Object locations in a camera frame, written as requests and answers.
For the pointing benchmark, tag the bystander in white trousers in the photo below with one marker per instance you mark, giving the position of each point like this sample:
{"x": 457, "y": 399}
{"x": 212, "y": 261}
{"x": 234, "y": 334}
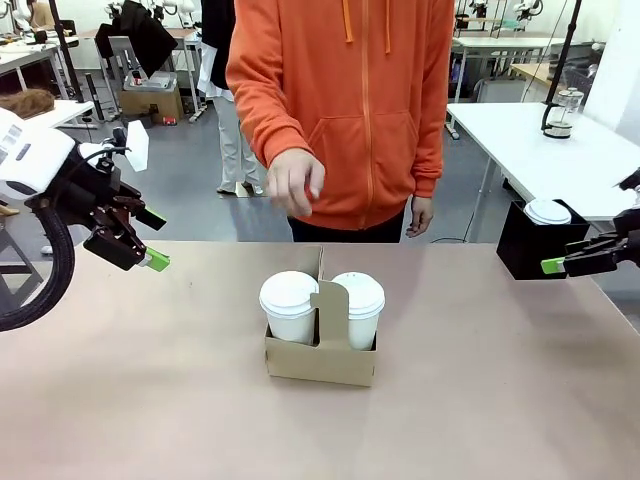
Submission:
{"x": 230, "y": 130}

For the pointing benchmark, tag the white paper cup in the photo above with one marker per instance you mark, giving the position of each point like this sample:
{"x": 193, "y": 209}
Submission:
{"x": 290, "y": 327}
{"x": 361, "y": 332}

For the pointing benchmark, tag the seated background person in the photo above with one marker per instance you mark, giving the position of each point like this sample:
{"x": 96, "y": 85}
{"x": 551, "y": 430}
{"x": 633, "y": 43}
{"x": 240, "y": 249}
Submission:
{"x": 40, "y": 12}

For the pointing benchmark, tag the orange zip hoodie torso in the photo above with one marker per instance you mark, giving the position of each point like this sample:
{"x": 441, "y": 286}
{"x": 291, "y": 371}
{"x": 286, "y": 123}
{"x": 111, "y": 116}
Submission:
{"x": 350, "y": 100}

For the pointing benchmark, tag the person left forearm orange sleeve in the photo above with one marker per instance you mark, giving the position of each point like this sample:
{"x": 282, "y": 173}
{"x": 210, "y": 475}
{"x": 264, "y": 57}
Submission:
{"x": 431, "y": 150}

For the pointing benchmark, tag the brown cardboard box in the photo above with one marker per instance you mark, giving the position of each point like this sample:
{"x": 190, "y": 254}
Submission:
{"x": 150, "y": 105}

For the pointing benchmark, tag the white plastic cup lid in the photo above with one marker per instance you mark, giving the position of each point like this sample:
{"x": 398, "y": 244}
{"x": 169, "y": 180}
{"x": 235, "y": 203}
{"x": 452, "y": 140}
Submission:
{"x": 365, "y": 295}
{"x": 287, "y": 292}

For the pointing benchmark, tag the brown furry object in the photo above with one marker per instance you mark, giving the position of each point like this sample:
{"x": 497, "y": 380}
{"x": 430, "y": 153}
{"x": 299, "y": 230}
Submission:
{"x": 25, "y": 102}

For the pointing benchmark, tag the person right hand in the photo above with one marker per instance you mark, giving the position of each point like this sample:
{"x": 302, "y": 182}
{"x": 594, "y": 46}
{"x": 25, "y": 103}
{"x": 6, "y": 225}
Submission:
{"x": 295, "y": 180}

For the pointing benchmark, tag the white side table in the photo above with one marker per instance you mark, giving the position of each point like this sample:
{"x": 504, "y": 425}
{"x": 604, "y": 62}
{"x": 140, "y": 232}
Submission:
{"x": 520, "y": 145}

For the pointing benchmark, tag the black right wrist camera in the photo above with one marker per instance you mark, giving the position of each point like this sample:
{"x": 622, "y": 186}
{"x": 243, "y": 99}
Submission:
{"x": 631, "y": 185}

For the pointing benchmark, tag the black stand pole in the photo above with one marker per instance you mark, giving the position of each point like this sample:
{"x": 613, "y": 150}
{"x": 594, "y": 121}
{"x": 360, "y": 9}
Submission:
{"x": 65, "y": 50}
{"x": 570, "y": 30}

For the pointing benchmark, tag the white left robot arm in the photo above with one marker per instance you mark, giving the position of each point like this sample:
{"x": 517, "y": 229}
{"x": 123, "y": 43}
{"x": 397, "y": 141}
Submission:
{"x": 25, "y": 155}

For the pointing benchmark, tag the black trousers of person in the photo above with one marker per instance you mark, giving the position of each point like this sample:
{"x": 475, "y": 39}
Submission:
{"x": 345, "y": 232}

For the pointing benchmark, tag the white workbench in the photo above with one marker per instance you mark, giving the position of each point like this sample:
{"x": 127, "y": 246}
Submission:
{"x": 65, "y": 111}

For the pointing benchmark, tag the glass french press pitcher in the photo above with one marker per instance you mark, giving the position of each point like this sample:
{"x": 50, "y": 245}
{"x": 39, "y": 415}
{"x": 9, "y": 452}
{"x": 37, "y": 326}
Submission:
{"x": 562, "y": 112}

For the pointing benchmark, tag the person left hand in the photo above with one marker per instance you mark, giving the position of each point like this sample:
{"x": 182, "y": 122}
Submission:
{"x": 421, "y": 215}

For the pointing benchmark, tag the grey background table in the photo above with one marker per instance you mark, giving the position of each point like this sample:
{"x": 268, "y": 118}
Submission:
{"x": 500, "y": 42}

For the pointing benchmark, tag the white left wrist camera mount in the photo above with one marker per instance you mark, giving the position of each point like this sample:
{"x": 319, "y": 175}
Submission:
{"x": 137, "y": 147}

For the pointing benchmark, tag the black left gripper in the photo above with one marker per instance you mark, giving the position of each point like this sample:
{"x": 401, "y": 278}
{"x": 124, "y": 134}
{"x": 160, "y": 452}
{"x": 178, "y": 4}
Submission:
{"x": 95, "y": 195}

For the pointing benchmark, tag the brown cardboard cup carrier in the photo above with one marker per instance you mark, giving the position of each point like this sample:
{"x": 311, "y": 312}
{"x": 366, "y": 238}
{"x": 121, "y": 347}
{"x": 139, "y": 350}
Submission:
{"x": 320, "y": 362}

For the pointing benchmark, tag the black hanging jacket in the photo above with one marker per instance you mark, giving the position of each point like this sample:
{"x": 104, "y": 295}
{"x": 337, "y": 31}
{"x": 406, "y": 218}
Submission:
{"x": 145, "y": 40}

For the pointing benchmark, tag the person right forearm orange sleeve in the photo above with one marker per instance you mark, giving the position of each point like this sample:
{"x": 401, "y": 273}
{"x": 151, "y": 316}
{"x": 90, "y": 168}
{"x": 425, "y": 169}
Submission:
{"x": 265, "y": 120}

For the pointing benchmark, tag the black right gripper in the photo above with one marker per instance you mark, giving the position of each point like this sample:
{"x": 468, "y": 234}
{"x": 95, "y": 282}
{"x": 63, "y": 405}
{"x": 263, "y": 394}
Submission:
{"x": 630, "y": 240}

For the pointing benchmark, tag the black lid holder box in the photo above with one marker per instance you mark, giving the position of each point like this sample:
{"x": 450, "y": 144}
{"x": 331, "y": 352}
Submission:
{"x": 520, "y": 250}

